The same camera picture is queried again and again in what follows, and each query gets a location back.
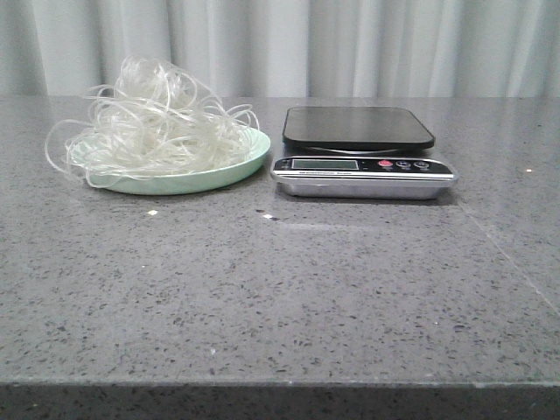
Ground white pleated curtain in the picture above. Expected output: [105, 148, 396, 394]
[1, 1, 559, 97]

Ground light green round plate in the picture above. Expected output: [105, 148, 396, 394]
[66, 126, 271, 195]

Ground black silver kitchen scale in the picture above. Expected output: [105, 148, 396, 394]
[270, 106, 458, 200]

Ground white translucent vermicelli bundle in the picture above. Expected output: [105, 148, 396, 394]
[44, 56, 261, 192]

